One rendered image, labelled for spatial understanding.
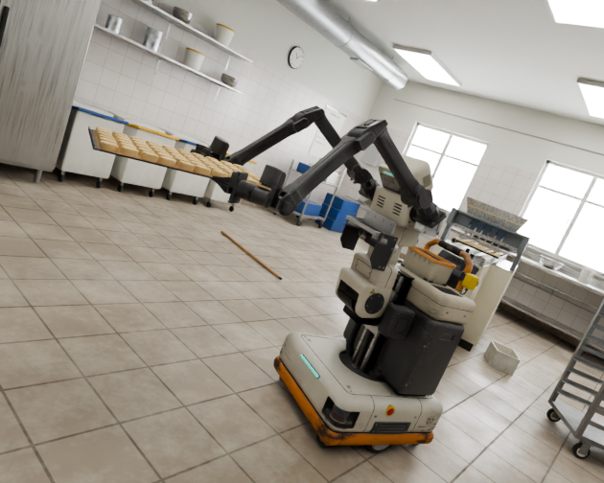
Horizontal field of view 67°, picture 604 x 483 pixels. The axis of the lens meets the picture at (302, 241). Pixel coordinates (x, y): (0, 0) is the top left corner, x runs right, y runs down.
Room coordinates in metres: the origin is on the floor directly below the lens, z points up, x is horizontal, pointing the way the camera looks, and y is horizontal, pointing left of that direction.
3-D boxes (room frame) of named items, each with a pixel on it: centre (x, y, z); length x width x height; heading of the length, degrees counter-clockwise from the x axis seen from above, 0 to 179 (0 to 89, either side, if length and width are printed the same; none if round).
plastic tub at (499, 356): (4.07, -2.10, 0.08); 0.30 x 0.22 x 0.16; 171
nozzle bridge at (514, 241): (4.39, -1.60, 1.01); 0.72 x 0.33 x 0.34; 65
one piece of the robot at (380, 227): (2.05, -0.28, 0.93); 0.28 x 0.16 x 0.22; 32
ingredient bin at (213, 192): (6.27, 1.38, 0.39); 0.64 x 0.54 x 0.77; 51
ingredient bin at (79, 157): (4.70, 2.54, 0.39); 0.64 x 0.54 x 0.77; 56
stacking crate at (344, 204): (8.42, -0.43, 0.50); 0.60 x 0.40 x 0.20; 146
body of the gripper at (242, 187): (1.43, 0.23, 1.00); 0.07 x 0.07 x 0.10; 77
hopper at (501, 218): (4.39, -1.60, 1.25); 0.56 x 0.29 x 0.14; 65
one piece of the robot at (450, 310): (2.25, -0.61, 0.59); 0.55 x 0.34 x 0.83; 32
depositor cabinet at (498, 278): (4.82, -1.80, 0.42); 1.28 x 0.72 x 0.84; 155
